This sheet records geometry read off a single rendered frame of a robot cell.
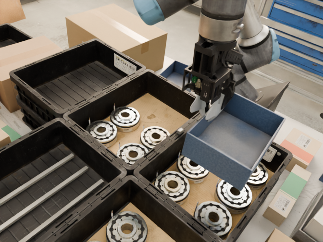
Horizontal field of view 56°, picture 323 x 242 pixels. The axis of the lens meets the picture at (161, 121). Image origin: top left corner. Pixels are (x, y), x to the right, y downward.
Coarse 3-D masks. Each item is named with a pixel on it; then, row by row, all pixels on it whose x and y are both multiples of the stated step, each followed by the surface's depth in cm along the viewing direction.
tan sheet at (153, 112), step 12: (144, 96) 119; (144, 108) 114; (156, 108) 115; (168, 108) 115; (108, 120) 107; (144, 120) 109; (156, 120) 110; (168, 120) 111; (180, 120) 111; (120, 132) 103; (132, 132) 104; (120, 144) 100
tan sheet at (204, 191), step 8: (208, 176) 94; (216, 176) 94; (192, 184) 91; (200, 184) 91; (208, 184) 92; (192, 192) 89; (200, 192) 89; (208, 192) 90; (256, 192) 92; (192, 200) 87; (200, 200) 87; (208, 200) 88; (184, 208) 85; (192, 208) 85; (232, 216) 85; (240, 216) 85; (232, 224) 83
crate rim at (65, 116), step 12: (144, 72) 114; (120, 84) 107; (96, 96) 100; (192, 96) 106; (72, 120) 91; (192, 120) 97; (84, 132) 88; (96, 144) 85; (144, 156) 84; (132, 168) 81
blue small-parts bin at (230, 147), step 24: (240, 96) 74; (216, 120) 76; (240, 120) 77; (264, 120) 73; (192, 144) 63; (216, 144) 70; (240, 144) 71; (264, 144) 72; (216, 168) 63; (240, 168) 59
